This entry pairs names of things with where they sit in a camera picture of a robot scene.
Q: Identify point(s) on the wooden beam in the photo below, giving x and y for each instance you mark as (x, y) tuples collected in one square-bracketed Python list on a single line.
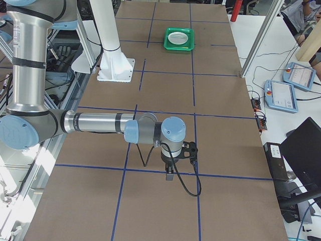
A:
[(310, 46)]

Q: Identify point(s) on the white round plate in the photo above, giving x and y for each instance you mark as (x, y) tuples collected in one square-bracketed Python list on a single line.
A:
[(178, 41)]

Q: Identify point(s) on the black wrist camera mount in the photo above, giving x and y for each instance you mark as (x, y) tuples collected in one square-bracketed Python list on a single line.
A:
[(189, 151)]

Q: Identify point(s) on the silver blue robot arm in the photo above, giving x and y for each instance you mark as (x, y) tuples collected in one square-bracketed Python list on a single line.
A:
[(28, 121)]

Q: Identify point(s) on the black computer box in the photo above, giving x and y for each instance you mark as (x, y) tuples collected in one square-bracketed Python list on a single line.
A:
[(275, 161)]

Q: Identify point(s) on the near blue teach pendant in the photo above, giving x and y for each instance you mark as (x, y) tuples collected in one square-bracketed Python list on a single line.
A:
[(280, 96)]

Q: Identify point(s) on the red cylinder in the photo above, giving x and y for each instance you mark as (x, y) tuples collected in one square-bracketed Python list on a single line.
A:
[(236, 8)]

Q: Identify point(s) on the far blue teach pendant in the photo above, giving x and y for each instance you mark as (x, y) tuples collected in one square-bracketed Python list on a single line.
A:
[(299, 76)]

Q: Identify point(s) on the aluminium frame post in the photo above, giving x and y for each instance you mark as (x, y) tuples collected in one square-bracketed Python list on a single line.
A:
[(267, 23)]

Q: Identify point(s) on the green plastic tray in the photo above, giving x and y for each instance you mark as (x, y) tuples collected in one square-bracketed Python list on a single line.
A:
[(188, 46)]

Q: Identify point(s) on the orange black connector board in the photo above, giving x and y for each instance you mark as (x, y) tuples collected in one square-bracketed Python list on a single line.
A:
[(255, 102)]

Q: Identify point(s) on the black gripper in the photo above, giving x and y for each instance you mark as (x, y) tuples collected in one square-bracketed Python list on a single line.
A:
[(167, 160)]

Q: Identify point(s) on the blue teach pendant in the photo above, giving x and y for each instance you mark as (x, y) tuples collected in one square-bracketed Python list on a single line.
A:
[(299, 76), (280, 96)]

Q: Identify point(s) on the black monitor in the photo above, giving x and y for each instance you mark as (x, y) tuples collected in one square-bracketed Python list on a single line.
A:
[(301, 150)]

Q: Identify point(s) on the pale green plastic fork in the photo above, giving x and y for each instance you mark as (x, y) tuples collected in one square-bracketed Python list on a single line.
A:
[(177, 37)]

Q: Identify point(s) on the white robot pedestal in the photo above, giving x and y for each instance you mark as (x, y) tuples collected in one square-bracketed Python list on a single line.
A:
[(101, 46)]

